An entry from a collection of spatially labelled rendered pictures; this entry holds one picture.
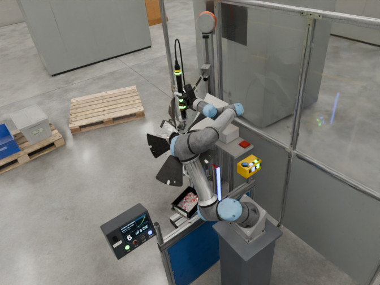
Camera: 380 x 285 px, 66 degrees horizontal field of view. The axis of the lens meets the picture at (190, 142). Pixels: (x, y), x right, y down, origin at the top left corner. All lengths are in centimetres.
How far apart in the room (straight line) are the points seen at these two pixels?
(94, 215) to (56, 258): 57
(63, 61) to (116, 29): 145
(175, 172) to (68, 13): 554
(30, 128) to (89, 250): 215
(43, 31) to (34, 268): 511
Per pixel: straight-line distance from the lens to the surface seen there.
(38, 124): 472
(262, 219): 177
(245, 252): 182
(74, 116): 524
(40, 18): 721
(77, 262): 327
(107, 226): 174
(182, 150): 152
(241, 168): 220
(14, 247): 373
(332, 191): 247
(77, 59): 751
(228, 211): 160
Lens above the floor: 254
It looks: 37 degrees down
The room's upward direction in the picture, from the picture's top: 7 degrees counter-clockwise
